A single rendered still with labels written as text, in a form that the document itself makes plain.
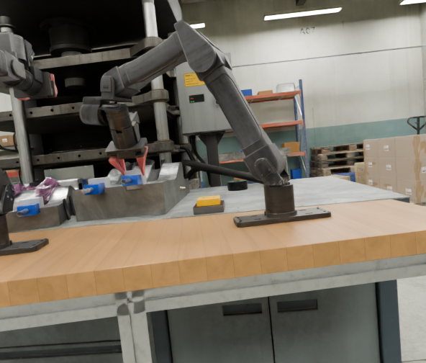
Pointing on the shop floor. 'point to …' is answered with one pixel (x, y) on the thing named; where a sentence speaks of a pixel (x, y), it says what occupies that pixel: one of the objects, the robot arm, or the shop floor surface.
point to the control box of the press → (201, 116)
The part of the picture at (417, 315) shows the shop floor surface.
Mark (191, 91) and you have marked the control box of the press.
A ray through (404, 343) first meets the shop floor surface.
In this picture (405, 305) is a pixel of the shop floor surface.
